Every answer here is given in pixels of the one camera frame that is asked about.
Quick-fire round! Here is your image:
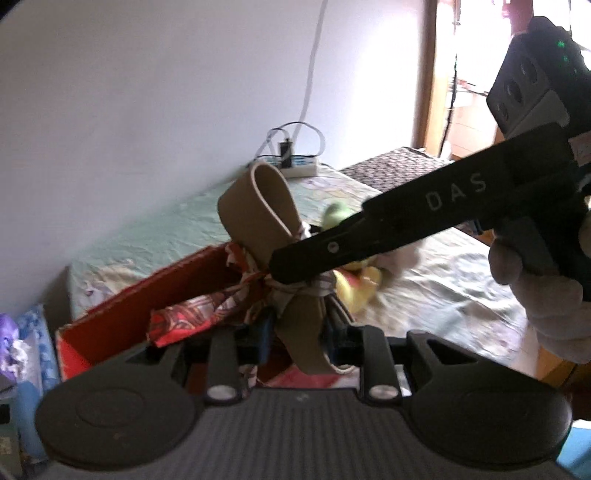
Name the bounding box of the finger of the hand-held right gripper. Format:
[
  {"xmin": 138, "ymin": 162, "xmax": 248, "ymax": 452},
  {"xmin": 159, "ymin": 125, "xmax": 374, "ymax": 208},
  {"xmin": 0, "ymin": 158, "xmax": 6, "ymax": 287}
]
[{"xmin": 269, "ymin": 121, "xmax": 579, "ymax": 285}]

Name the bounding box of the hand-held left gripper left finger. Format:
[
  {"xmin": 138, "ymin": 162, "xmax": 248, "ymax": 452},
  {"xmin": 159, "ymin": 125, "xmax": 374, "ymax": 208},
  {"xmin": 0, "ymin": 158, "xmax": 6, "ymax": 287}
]
[{"xmin": 120, "ymin": 318, "xmax": 271, "ymax": 407}]

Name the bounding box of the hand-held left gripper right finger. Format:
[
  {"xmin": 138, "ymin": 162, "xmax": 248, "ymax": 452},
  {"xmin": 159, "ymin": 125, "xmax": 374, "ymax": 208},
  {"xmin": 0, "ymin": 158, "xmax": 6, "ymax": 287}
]
[{"xmin": 323, "ymin": 323, "xmax": 467, "ymax": 407}]

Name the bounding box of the tan hat with patterned scarf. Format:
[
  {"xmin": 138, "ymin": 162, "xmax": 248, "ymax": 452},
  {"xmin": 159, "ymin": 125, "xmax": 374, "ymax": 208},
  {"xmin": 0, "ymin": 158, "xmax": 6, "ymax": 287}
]
[{"xmin": 148, "ymin": 162, "xmax": 357, "ymax": 376}]

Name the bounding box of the large red cardboard box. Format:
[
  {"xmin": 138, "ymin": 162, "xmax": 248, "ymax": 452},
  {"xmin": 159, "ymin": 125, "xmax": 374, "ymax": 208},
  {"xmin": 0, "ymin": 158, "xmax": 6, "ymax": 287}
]
[{"xmin": 56, "ymin": 244, "xmax": 278, "ymax": 384}]

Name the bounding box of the person's right hand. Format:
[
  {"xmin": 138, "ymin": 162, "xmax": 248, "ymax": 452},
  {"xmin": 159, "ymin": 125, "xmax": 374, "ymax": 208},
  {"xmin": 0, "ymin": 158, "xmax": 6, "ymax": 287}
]
[{"xmin": 488, "ymin": 234, "xmax": 591, "ymax": 366}]

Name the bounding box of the dark woven mat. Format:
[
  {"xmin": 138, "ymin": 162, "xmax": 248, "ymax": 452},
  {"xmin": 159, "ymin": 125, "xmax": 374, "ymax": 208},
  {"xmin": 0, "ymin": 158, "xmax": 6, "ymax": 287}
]
[{"xmin": 341, "ymin": 147, "xmax": 456, "ymax": 195}]

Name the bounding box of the green and yellow plush toy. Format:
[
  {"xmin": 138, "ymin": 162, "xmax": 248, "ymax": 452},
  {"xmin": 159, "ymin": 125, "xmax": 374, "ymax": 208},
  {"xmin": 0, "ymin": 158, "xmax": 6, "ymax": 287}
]
[{"xmin": 322, "ymin": 200, "xmax": 385, "ymax": 315}]

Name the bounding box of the white power strip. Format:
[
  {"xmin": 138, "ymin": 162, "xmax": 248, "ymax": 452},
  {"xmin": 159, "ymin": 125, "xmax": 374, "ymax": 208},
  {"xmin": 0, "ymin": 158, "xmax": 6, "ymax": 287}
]
[{"xmin": 252, "ymin": 154, "xmax": 320, "ymax": 179}]

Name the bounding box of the blue patterned cloth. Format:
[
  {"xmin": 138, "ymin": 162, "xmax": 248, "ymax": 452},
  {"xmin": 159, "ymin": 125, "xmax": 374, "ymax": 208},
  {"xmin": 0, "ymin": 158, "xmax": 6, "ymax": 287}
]
[{"xmin": 16, "ymin": 304, "xmax": 62, "ymax": 386}]

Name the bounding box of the purple plush toy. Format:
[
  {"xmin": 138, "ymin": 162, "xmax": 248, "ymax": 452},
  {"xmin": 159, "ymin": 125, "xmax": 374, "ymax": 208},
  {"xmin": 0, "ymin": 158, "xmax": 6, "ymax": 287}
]
[{"xmin": 0, "ymin": 313, "xmax": 20, "ymax": 344}]

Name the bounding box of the wooden door frame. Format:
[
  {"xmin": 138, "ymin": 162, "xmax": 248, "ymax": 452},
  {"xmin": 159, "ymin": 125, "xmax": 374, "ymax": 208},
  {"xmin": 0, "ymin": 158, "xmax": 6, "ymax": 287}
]
[{"xmin": 410, "ymin": 0, "xmax": 457, "ymax": 157}]

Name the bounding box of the black charger cable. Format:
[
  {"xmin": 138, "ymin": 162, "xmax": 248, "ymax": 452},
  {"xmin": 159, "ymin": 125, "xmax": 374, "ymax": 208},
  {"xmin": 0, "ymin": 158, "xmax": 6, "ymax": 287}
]
[{"xmin": 253, "ymin": 121, "xmax": 325, "ymax": 160}]

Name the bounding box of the power strip cable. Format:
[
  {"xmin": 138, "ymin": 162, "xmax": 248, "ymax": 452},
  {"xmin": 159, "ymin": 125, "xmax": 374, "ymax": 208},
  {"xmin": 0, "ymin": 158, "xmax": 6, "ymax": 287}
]
[{"xmin": 298, "ymin": 0, "xmax": 329, "ymax": 127}]

